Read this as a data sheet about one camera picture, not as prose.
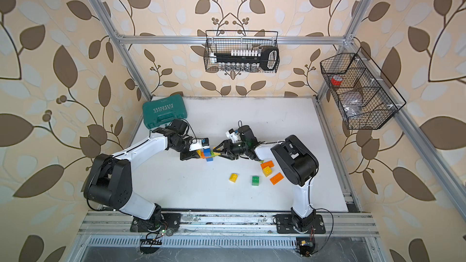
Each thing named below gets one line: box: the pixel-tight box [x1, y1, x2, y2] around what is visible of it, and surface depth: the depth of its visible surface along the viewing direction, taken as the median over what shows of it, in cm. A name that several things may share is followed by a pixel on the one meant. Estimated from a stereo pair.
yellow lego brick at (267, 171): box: [262, 165, 273, 178], surface depth 88 cm
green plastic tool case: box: [142, 94, 188, 130], surface depth 110 cm
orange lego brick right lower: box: [269, 172, 284, 185], surface depth 88 cm
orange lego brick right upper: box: [260, 160, 275, 170], surface depth 92 cm
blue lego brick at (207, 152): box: [203, 147, 212, 158], surface depth 88 cm
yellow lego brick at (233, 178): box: [228, 173, 239, 184], surface depth 88 cm
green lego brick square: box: [251, 175, 260, 187], surface depth 84 cm
